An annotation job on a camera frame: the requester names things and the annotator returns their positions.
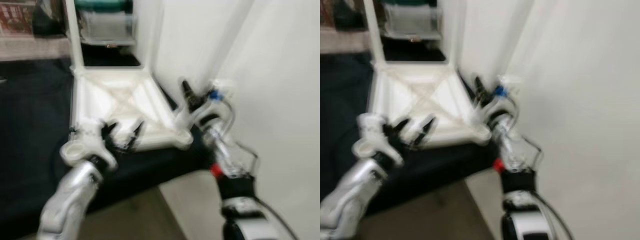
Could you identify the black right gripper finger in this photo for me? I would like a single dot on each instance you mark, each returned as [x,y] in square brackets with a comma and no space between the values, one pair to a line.
[190,95]
[480,91]

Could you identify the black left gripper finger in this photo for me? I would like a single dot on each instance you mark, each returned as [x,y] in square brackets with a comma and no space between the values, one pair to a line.
[401,126]
[109,130]
[428,130]
[135,135]

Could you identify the white plastic children table top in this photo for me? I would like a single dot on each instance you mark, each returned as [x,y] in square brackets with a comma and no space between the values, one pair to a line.
[100,100]
[400,95]

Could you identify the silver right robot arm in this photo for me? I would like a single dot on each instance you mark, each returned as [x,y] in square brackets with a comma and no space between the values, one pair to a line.
[227,155]
[515,150]

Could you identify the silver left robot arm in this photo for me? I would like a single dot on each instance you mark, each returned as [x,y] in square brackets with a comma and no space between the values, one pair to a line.
[70,200]
[350,200]

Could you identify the clear plastic storage box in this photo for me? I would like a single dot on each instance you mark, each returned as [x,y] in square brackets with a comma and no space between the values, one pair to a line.
[412,22]
[107,27]

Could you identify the green lidded pot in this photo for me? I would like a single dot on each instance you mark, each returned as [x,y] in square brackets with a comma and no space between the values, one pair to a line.
[102,5]
[410,3]

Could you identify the orange lidded red print box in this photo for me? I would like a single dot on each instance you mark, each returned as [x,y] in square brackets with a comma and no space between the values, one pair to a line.
[15,17]
[327,12]

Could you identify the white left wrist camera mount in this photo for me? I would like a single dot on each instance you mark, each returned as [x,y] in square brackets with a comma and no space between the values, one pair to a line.
[375,130]
[92,137]

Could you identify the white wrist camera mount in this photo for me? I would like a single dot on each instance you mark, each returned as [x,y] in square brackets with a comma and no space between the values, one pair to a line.
[92,137]
[509,84]
[375,130]
[222,86]

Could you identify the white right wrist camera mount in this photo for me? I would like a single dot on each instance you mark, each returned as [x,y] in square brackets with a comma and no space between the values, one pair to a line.
[509,84]
[222,86]

